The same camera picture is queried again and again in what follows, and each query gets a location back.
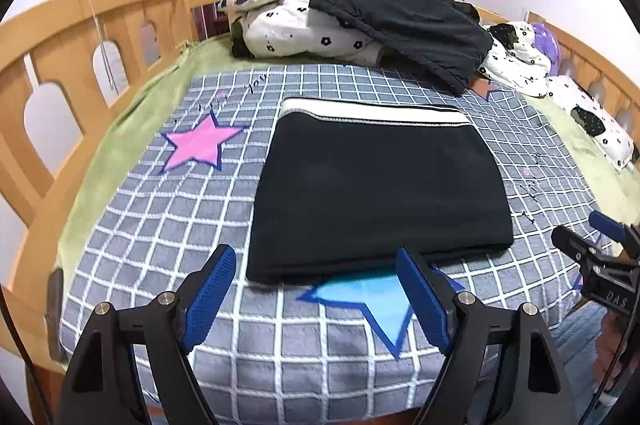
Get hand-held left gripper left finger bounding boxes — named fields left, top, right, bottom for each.
left=52, top=244, right=238, bottom=425

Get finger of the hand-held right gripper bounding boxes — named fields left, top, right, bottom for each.
left=588, top=211, right=640, bottom=258
left=551, top=225, right=608, bottom=268

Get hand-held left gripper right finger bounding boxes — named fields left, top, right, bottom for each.
left=396, top=247, right=588, bottom=425

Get black pants with white stripe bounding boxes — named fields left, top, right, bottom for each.
left=246, top=97, right=516, bottom=286

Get person's jeans leg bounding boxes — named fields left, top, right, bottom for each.
left=550, top=300, right=631, bottom=406

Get grey checked star bed sheet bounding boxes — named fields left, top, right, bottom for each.
left=59, top=64, right=616, bottom=425

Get white floral pillow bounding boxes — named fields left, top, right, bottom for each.
left=547, top=75, right=636, bottom=170

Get green fleece blanket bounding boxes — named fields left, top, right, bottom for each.
left=55, top=40, right=640, bottom=276

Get purple cloth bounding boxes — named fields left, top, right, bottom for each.
left=530, top=22, right=556, bottom=53

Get dark quilted jacket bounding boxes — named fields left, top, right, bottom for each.
left=309, top=0, right=493, bottom=96

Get white floral quilt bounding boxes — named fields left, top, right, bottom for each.
left=231, top=0, right=551, bottom=98

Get white charger cable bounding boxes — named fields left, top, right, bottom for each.
left=80, top=0, right=121, bottom=96

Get wooden bed frame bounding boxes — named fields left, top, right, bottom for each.
left=0, top=0, right=640, bottom=425

